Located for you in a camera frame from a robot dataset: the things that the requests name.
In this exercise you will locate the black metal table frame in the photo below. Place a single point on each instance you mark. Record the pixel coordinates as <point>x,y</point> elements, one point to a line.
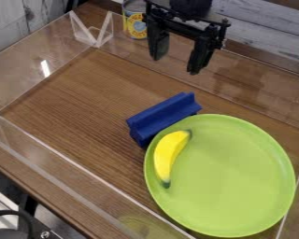
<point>40,230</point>

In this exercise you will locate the yellow labelled tin can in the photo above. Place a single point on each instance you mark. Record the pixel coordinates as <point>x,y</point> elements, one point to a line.
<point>134,25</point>

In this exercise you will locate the clear acrylic front wall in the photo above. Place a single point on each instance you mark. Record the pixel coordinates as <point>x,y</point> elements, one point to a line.
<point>98,209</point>

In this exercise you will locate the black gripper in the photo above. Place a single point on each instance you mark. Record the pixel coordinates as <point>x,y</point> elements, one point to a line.
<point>188,10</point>

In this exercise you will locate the blue plastic block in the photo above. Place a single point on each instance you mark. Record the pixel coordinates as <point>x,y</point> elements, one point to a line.
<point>161,116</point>

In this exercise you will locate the yellow toy banana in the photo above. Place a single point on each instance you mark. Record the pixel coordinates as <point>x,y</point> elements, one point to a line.
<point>169,147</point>

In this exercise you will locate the green round plate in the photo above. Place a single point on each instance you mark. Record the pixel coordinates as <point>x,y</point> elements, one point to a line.
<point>233,181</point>

